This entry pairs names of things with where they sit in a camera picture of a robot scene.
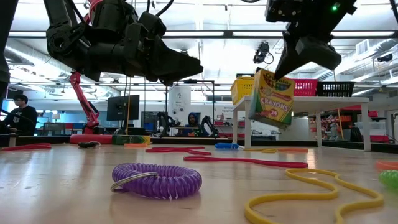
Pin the black coil wristband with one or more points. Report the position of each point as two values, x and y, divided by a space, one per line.
88 145

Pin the yellow plastic basket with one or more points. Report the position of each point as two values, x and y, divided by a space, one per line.
241 90

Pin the green coil wristband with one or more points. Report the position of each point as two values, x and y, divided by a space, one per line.
390 180

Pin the black overhead light beam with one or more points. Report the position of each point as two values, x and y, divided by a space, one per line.
228 34

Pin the red storage shelf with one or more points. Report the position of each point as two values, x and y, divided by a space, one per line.
357 108

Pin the red desk lamp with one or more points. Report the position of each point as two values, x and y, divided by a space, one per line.
90 138

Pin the black office chair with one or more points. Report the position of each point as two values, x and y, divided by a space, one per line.
355 133

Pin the white table lamp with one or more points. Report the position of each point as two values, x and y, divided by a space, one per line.
56 116

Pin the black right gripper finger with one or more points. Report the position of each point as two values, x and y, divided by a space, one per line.
287 59

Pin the yellow rubber band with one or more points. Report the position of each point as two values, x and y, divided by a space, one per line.
295 197
269 151

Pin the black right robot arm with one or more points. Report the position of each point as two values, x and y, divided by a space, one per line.
311 12

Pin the white metal shelf riser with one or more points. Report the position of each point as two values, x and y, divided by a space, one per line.
326 101

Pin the black ceiling fixture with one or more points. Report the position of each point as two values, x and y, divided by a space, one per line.
385 57

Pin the purple coil keyring wristband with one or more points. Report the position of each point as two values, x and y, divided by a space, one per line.
174 182

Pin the black background robot arm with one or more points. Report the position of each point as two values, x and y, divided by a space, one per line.
208 123
164 119

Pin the black plastic basket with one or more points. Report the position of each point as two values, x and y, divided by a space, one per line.
335 89

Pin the person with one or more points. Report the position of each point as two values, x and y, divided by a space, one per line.
25 118
192 119

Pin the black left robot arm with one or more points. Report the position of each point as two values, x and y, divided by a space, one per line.
62 40

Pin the black computer monitor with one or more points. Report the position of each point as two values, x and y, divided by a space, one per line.
122 107

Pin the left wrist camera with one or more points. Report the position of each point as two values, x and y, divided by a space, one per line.
152 25

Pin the blue coil wristband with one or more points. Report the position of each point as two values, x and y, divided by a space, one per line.
225 146

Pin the red plastic basket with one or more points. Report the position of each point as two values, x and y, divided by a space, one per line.
306 88

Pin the black table edge rail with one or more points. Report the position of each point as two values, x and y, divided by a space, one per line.
56 139

